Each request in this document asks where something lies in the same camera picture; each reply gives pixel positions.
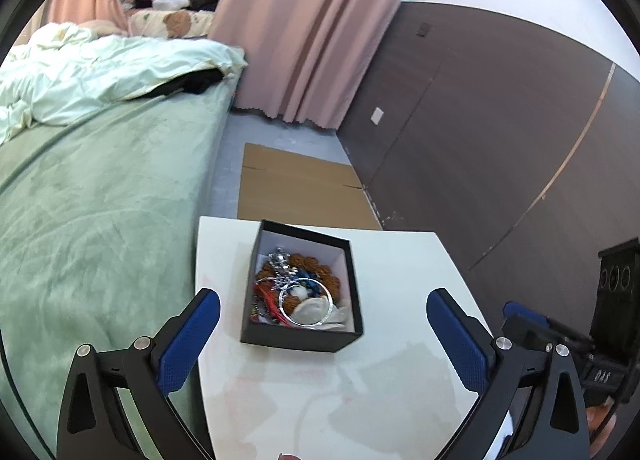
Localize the black jewelry box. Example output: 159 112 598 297
241 220 363 353

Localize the right hand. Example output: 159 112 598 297
586 399 617 458

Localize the green bed sheet mattress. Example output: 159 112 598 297
1 80 235 459

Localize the dark brown wardrobe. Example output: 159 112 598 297
338 2 639 332

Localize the silver bangle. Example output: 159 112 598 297
278 278 334 329

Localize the flattened cardboard sheet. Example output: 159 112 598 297
238 143 381 230

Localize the light green duvet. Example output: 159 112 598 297
1 22 247 143

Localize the black garment on bed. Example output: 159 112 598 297
143 68 224 99

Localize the bear print pillow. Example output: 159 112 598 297
128 9 215 39

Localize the white sock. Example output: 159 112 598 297
152 0 191 12

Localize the brown bead bracelet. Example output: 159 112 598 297
255 251 343 303

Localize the butterfly pendant necklace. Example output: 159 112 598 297
257 247 304 295

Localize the white wall switch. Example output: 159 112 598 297
371 108 384 125

